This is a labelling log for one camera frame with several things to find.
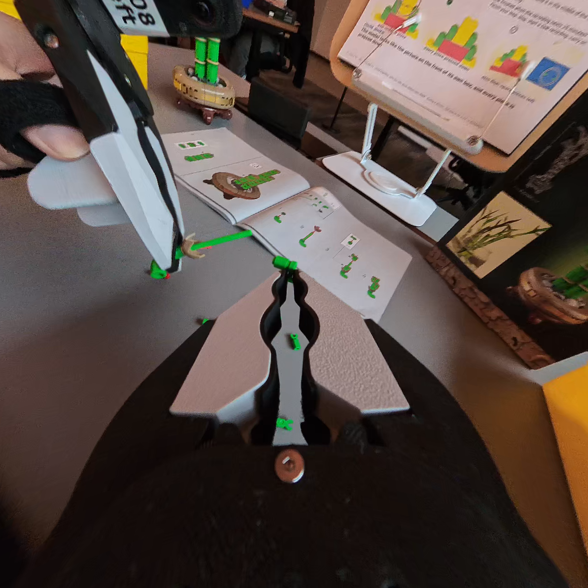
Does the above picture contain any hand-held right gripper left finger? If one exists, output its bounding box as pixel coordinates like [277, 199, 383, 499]
[170, 270, 283, 445]

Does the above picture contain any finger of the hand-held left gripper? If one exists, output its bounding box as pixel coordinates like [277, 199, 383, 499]
[138, 114, 186, 273]
[87, 48, 181, 273]

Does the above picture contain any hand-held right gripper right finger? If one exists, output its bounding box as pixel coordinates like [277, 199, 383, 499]
[293, 270, 411, 445]

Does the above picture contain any green lego stem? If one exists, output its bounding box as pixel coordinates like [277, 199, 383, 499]
[151, 231, 253, 280]

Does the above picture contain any lego bamboo pot model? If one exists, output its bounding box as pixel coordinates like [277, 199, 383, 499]
[172, 37, 236, 126]

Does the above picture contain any lego instruction booklet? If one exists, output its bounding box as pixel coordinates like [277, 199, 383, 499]
[161, 128, 413, 322]

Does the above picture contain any black lego set box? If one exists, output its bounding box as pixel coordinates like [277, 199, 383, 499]
[425, 89, 588, 370]

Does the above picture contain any person's left hand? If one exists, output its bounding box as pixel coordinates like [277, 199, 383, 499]
[0, 13, 91, 170]

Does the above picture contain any yellow plastic bin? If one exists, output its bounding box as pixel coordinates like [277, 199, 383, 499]
[120, 34, 149, 89]
[542, 351, 588, 531]

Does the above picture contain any black electronic box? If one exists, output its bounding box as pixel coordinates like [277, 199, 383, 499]
[248, 80, 313, 150]

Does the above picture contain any wooden document stand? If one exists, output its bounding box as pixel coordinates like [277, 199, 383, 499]
[322, 0, 588, 228]

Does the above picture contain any printed instruction sheet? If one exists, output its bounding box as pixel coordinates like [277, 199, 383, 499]
[337, 0, 588, 154]

